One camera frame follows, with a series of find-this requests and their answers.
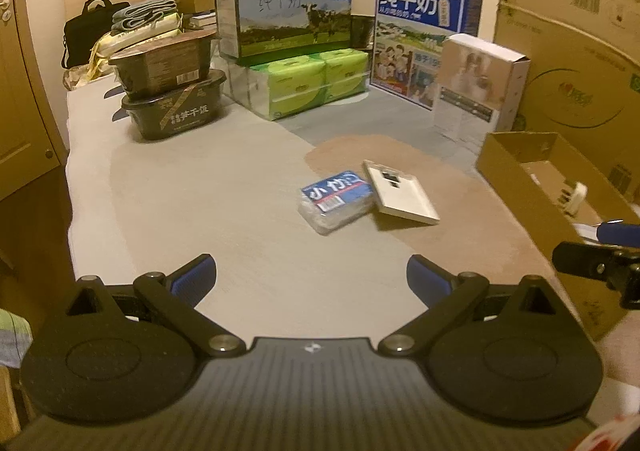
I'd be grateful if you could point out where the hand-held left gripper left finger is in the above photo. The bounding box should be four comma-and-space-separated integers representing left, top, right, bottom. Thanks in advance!
52, 253, 246, 358

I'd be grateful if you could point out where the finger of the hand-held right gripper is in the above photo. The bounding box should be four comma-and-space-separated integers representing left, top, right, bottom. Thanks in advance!
552, 240, 626, 278
597, 220, 640, 248

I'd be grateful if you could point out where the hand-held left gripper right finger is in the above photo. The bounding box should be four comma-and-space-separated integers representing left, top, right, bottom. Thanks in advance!
377, 253, 571, 357

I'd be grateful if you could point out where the shallow cardboard box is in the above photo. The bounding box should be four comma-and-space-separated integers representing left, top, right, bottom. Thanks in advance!
475, 131, 640, 342

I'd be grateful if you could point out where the beige shallow tray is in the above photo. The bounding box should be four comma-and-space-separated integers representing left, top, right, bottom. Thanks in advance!
362, 160, 441, 227

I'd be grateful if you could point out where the clear toothpick box blue label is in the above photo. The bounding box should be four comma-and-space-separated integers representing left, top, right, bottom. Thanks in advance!
300, 174, 375, 236

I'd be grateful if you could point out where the beige grey printed blanket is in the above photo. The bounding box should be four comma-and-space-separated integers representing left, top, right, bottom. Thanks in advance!
65, 74, 640, 382

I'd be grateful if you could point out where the red white patterned cloth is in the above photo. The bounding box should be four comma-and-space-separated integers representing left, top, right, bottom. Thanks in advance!
582, 411, 640, 451

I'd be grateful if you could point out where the large brown cardboard carton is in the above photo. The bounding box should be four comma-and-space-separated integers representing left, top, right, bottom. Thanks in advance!
492, 0, 640, 204

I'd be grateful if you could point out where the black meal box gold stripe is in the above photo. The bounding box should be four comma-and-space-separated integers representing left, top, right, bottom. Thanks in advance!
121, 70, 227, 141

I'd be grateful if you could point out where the striped cloth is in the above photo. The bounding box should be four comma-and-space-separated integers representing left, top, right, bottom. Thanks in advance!
0, 308, 33, 367

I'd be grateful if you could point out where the white product box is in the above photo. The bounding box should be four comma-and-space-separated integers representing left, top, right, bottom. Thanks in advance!
432, 34, 531, 142

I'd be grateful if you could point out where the black meal box white label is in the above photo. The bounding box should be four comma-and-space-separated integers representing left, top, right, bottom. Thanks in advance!
107, 28, 218, 99

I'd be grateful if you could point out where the green tissue packs bundle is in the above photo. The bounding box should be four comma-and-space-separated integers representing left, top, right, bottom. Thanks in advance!
220, 47, 371, 122

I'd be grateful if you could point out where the wooden door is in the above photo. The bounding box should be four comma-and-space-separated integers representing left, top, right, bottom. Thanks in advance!
0, 0, 68, 202

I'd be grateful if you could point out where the blue milk carton box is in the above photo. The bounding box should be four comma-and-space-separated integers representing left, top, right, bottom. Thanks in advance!
370, 0, 484, 111

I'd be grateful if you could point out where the pale yellow packet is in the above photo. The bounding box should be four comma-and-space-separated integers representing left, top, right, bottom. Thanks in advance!
87, 14, 183, 82

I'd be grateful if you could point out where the dark box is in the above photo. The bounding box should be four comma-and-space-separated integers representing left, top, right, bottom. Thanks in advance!
350, 14, 376, 50

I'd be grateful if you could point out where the folded grey towel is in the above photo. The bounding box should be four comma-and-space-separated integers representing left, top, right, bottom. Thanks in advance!
111, 0, 178, 30

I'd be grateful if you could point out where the black laptop bag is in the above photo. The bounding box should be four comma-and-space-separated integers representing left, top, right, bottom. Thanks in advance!
61, 0, 132, 69

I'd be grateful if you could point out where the green milk carton box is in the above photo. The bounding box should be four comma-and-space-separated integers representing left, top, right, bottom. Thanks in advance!
212, 0, 353, 67

